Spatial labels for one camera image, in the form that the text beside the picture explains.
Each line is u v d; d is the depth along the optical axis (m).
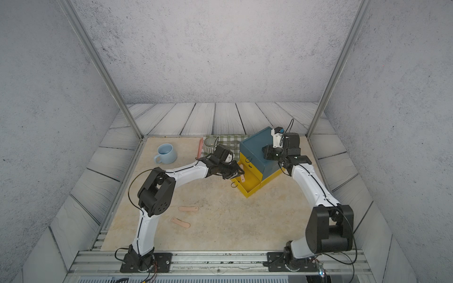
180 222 0.85
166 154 1.04
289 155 0.64
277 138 0.76
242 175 0.91
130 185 0.98
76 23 0.74
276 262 0.71
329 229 0.42
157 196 0.54
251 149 0.85
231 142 1.14
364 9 0.70
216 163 0.77
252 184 0.97
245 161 0.86
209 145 1.14
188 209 0.89
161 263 0.73
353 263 0.40
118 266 0.72
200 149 1.14
